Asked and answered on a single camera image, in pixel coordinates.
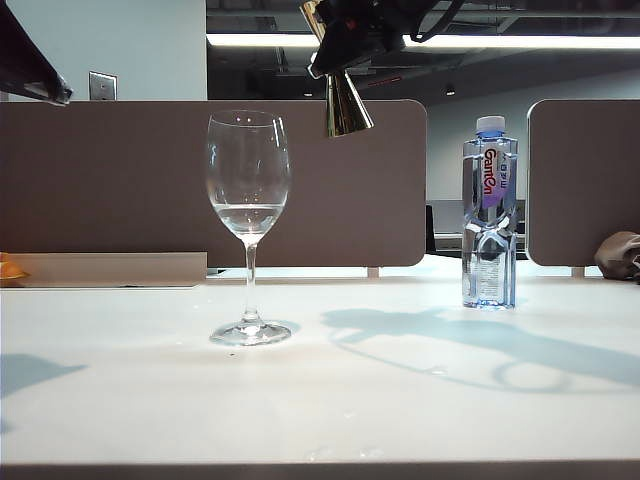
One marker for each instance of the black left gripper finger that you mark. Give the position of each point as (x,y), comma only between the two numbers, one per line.
(25,60)
(40,92)

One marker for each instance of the long ceiling light strip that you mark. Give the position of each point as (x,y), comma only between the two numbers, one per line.
(500,41)

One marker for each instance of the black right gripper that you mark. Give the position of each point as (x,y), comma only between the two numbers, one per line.
(405,15)

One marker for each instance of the silver wall switch plate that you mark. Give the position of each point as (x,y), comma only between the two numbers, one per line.
(102,87)

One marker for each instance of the gold double cone jigger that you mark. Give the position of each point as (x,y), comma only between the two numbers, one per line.
(347,115)

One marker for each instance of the orange round object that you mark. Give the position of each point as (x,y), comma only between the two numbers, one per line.
(10,272)

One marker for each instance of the clear wine glass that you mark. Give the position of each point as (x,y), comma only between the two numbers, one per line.
(250,280)

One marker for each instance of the brown desk partition panel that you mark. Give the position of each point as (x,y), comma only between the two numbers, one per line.
(125,175)
(585,175)

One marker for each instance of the white partition foot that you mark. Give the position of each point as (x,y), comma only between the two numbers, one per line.
(373,273)

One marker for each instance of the beige flat box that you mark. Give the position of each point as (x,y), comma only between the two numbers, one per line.
(115,270)

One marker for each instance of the clear plastic water bottle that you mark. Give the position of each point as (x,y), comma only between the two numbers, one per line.
(492,165)

